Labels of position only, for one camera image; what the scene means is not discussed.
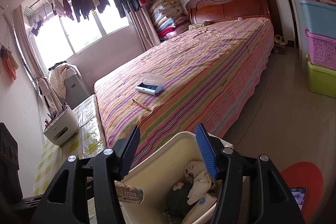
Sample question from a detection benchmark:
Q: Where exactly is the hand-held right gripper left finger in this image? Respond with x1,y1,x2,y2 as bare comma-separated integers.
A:
38,125,141,224

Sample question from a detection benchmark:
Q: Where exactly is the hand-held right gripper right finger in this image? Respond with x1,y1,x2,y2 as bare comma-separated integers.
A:
195,123,306,224

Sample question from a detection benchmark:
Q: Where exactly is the white plush cat toy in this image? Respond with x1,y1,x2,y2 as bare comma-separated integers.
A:
183,160,208,182

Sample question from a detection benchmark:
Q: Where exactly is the white tissue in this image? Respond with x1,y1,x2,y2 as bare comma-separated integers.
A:
187,170,214,205

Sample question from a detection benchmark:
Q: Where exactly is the white plastic bin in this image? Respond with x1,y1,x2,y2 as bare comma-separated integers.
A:
114,131,248,224

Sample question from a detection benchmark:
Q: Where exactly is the printed paper cup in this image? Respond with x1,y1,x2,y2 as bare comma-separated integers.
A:
114,181,145,206

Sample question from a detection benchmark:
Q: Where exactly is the green plush toy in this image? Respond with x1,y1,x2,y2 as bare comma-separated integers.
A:
166,181,196,218

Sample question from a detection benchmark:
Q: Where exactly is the yellow pencil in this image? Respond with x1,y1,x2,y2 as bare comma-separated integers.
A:
133,98,152,111

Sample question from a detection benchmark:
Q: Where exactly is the yellow checked plastic tablecloth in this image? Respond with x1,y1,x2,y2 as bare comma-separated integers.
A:
33,94,108,195

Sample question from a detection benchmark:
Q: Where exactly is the blue and white case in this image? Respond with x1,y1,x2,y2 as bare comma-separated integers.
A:
135,73,166,96

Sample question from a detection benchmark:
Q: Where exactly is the white utensil holder box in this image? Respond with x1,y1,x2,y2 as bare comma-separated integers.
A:
43,105,79,146

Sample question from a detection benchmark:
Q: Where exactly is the grey appliance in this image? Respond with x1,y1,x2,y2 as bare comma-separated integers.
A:
63,64,91,107

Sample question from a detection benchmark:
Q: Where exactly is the bed with striped cover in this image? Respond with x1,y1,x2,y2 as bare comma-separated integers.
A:
94,17,275,161

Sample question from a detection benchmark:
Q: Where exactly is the bundle of kitchen utensils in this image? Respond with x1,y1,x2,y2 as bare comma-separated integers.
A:
45,103,67,125

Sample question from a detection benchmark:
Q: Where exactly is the red plastic stool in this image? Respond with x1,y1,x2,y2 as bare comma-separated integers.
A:
280,161,324,211

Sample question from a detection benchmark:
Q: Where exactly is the dotted white cloth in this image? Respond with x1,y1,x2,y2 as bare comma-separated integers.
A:
49,61,80,100

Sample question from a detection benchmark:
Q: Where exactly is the smartphone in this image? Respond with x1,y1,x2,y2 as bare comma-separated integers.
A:
289,187,307,211

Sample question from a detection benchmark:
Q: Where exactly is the white hanging coat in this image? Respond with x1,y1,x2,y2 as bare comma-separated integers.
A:
37,76,59,111

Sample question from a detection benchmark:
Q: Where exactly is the pink curtain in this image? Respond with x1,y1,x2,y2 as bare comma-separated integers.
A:
12,5,50,88
130,7,161,50

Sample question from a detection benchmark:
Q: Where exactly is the brown cardboard box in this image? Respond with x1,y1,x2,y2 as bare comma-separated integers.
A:
273,43,288,54

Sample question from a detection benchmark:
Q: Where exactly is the floral pillow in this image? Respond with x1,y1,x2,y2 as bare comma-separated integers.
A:
188,22,209,30

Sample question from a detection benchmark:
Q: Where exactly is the stack of folded quilts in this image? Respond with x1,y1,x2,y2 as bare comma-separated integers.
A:
149,0,190,42

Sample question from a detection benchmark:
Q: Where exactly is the orange hanging cloth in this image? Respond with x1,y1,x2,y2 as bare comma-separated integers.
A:
0,45,19,81

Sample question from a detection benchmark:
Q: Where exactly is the wooden headboard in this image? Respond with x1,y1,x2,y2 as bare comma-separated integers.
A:
185,0,283,35

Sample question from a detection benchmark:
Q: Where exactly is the purple plastic basket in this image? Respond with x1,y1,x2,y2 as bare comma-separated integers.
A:
304,28,336,71

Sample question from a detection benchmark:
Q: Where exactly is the blue storage box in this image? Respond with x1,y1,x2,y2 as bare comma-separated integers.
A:
299,0,336,39

